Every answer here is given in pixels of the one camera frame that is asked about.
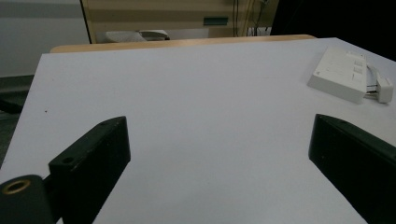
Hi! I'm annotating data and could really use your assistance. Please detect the black curtain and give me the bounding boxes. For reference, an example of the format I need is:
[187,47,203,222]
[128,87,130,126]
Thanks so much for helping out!
[270,0,396,63]

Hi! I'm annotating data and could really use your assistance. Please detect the white power strip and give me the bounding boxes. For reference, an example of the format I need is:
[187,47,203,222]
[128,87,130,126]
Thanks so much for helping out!
[306,46,369,105]

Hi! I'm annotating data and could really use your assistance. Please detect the wooden table edge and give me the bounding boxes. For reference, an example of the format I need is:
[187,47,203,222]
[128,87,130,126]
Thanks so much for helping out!
[49,34,317,54]

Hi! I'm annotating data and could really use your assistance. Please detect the green label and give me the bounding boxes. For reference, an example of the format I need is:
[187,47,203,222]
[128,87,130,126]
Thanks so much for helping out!
[203,16,229,26]

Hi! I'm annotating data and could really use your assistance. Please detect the white plug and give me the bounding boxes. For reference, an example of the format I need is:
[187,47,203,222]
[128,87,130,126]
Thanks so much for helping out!
[375,72,394,105]

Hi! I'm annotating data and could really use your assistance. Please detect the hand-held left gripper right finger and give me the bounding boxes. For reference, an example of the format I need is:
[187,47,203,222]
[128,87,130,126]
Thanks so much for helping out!
[308,113,396,224]

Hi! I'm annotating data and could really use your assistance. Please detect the hanging dark cables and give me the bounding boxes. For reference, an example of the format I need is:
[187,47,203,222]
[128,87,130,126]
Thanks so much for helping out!
[232,0,273,37]

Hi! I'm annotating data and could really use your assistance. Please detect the grey white device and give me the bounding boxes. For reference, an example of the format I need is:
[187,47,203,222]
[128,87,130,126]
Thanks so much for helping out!
[104,29,171,44]

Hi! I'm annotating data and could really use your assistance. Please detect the beige wooden cabinet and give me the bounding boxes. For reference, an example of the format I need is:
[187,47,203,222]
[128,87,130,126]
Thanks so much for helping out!
[79,0,279,45]

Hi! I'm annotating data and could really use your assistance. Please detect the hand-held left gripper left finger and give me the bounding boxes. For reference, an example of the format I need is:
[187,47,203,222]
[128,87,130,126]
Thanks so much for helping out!
[48,116,132,224]

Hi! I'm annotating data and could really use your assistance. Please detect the white cable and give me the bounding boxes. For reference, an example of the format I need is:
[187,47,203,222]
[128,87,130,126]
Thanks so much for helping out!
[363,63,381,100]

